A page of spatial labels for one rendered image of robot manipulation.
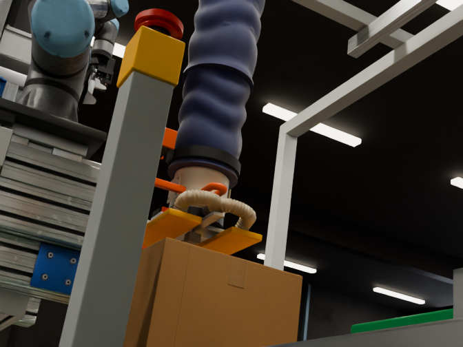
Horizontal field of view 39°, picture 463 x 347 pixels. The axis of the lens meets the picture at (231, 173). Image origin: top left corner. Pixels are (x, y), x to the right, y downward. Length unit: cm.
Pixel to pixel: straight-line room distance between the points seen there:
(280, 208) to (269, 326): 378
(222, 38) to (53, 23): 93
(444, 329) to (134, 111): 50
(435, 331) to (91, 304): 40
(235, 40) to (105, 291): 147
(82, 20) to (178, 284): 65
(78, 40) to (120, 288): 63
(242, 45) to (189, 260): 83
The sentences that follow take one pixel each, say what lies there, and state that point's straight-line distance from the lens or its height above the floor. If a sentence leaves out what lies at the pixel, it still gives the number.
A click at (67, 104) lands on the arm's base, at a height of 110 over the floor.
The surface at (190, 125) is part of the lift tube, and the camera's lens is 201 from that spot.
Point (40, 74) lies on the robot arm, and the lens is 142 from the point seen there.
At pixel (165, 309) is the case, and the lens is 156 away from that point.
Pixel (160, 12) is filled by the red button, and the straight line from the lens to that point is 94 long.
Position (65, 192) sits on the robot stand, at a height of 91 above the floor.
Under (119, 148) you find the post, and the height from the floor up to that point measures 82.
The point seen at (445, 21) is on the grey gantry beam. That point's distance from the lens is 446.
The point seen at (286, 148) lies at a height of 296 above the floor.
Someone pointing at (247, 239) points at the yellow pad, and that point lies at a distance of 187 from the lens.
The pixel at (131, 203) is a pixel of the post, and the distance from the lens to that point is 82.
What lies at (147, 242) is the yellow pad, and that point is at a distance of 204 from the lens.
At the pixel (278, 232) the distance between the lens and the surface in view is 536.
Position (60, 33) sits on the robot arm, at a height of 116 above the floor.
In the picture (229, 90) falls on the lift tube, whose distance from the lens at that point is 206.
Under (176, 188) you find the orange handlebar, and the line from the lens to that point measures 193.
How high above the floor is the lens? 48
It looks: 23 degrees up
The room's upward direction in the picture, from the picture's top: 8 degrees clockwise
